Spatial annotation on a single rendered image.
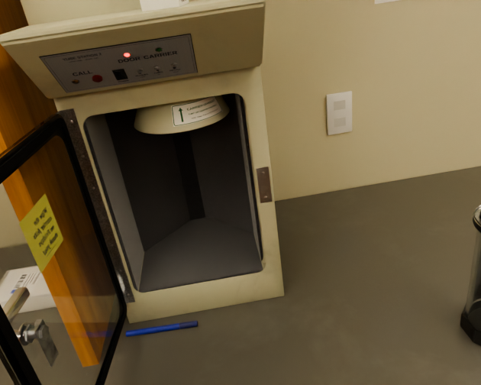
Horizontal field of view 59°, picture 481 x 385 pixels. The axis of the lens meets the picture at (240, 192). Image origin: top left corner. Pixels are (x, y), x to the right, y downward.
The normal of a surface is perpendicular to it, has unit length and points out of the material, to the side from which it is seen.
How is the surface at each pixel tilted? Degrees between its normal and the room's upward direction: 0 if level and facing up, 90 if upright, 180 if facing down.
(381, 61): 90
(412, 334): 0
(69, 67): 135
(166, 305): 90
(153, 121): 67
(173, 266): 0
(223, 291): 90
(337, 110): 90
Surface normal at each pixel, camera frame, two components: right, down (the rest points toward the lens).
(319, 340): -0.13, -0.88
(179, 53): 0.17, 0.94
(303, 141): 0.11, 0.45
